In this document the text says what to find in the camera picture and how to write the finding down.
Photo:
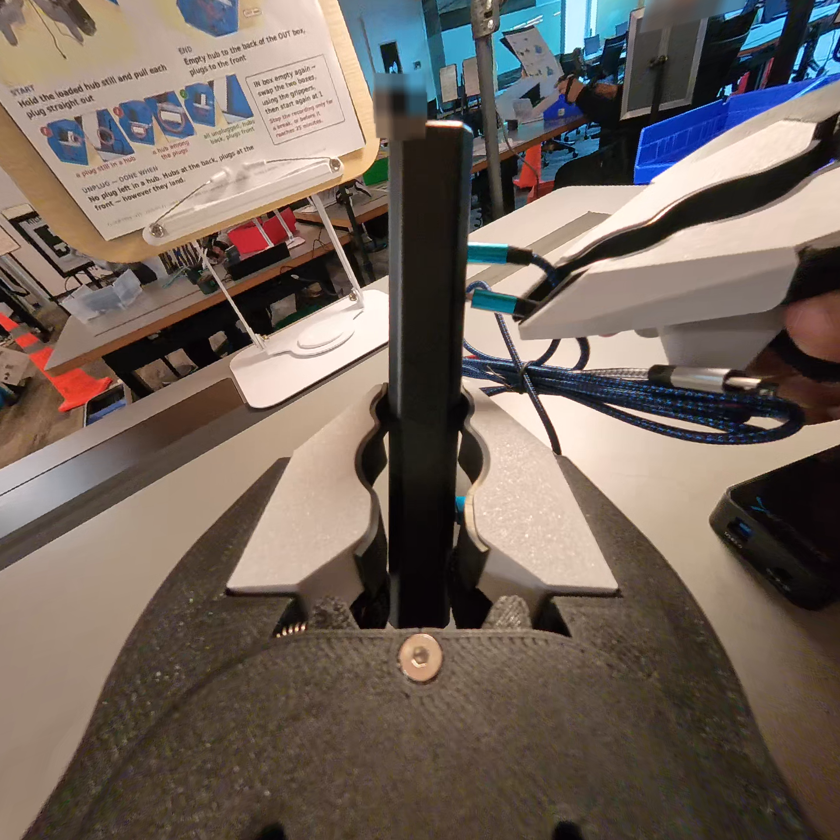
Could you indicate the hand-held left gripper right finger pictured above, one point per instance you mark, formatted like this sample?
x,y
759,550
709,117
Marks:
x,y
531,518

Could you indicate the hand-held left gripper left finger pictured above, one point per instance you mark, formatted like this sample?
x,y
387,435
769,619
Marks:
x,y
308,518

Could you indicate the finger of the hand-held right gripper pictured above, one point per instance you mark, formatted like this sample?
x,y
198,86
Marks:
x,y
741,157
656,295

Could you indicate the slim black usb hub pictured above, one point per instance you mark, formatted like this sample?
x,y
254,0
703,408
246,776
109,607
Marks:
x,y
426,328

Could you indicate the person's right hand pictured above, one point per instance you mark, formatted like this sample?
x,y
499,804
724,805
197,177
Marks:
x,y
814,387

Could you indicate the blue plastic bin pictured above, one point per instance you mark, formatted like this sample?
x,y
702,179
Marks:
x,y
669,151

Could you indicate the grey monitor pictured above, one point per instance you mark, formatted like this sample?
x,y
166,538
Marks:
x,y
663,72

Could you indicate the white document stand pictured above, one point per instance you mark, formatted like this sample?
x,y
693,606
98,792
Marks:
x,y
308,367

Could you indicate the orange cone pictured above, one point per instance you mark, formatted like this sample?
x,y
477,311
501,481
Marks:
x,y
528,177

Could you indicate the metal pole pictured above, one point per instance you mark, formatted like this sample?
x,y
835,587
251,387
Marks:
x,y
489,131

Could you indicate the red box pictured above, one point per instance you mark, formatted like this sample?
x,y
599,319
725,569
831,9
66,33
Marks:
x,y
253,237

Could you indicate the clear plastic box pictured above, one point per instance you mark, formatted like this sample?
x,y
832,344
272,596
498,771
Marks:
x,y
105,298

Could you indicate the green box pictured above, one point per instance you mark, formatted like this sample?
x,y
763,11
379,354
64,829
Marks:
x,y
375,172

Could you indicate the printed instruction sheet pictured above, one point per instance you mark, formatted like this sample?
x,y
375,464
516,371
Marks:
x,y
164,118

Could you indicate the instruction sheet on wooden board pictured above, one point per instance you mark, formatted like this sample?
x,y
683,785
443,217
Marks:
x,y
39,187

